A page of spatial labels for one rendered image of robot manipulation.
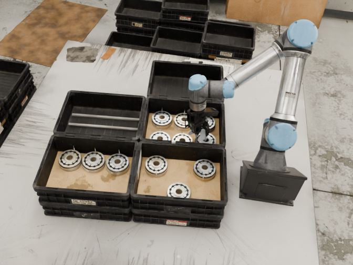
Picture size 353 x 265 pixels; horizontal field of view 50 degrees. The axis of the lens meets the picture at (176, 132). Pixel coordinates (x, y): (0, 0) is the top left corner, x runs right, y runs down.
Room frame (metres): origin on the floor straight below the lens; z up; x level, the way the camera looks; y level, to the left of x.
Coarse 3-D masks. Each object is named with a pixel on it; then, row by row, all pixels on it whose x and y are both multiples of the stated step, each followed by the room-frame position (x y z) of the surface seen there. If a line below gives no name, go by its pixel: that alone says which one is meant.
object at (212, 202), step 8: (152, 144) 1.10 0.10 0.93; (160, 144) 1.10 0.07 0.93; (168, 144) 1.11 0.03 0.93; (176, 144) 1.11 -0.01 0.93; (184, 144) 1.11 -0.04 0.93; (224, 152) 1.08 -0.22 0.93; (136, 160) 1.00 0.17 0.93; (224, 160) 1.05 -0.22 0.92; (136, 168) 0.96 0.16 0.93; (224, 168) 0.99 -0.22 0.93; (136, 176) 0.92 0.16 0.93; (224, 176) 0.95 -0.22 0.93; (224, 184) 0.91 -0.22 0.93; (224, 192) 0.87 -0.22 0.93; (144, 200) 0.82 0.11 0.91; (152, 200) 0.82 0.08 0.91; (160, 200) 0.82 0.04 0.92; (168, 200) 0.82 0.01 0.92; (176, 200) 0.82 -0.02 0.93; (184, 200) 0.82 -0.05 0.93; (192, 200) 0.82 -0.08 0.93; (200, 200) 0.82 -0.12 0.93; (208, 200) 0.83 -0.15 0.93; (216, 200) 0.83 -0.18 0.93; (224, 200) 0.83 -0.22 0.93
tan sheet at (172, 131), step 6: (150, 114) 1.39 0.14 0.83; (150, 120) 1.34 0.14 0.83; (216, 120) 1.38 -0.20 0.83; (150, 126) 1.30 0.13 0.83; (216, 126) 1.33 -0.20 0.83; (150, 132) 1.26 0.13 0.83; (168, 132) 1.27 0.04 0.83; (174, 132) 1.27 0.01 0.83; (180, 132) 1.27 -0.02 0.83; (186, 132) 1.28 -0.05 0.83; (210, 132) 1.29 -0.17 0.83; (216, 132) 1.29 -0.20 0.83; (192, 138) 1.24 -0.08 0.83; (216, 138) 1.25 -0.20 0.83
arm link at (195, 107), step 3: (189, 102) 1.22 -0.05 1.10; (204, 102) 1.20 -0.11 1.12; (189, 105) 1.21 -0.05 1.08; (192, 105) 1.19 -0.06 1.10; (195, 105) 1.19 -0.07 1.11; (198, 105) 1.19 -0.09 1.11; (201, 105) 1.19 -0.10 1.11; (204, 105) 1.19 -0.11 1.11; (192, 108) 1.19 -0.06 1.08; (195, 108) 1.19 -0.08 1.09; (198, 108) 1.19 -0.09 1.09; (201, 108) 1.19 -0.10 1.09; (204, 108) 1.20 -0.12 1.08
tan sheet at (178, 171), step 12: (144, 168) 1.03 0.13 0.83; (168, 168) 1.04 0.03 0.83; (180, 168) 1.05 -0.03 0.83; (192, 168) 1.06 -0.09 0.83; (216, 168) 1.07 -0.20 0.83; (144, 180) 0.97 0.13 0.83; (156, 180) 0.97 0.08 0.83; (168, 180) 0.98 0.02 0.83; (180, 180) 0.98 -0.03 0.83; (192, 180) 0.99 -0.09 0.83; (216, 180) 1.00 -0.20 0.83; (144, 192) 0.90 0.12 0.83; (156, 192) 0.91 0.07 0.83; (192, 192) 0.92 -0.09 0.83; (204, 192) 0.93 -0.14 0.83; (216, 192) 0.93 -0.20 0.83
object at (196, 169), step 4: (200, 160) 1.08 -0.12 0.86; (204, 160) 1.08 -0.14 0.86; (208, 160) 1.08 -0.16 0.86; (196, 164) 1.06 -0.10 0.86; (200, 164) 1.06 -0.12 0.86; (212, 164) 1.06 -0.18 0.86; (196, 168) 1.04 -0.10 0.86; (212, 168) 1.04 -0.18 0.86; (196, 172) 1.01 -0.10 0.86; (200, 172) 1.01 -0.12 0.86; (204, 172) 1.01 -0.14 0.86; (208, 172) 1.01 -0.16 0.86; (212, 172) 1.02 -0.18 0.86; (200, 176) 0.99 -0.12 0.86; (204, 176) 0.99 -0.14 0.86; (208, 176) 0.99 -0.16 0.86
